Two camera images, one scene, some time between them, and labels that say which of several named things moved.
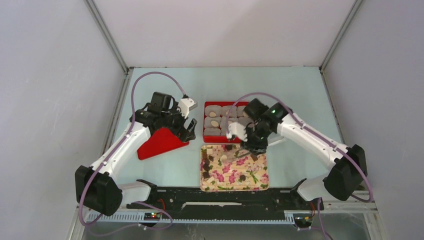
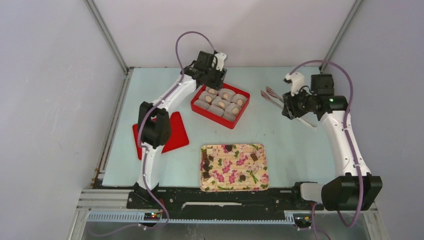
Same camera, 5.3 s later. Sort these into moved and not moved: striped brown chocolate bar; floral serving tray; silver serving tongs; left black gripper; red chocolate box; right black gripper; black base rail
Moved: silver serving tongs; red chocolate box; right black gripper; left black gripper
Not moved: striped brown chocolate bar; floral serving tray; black base rail
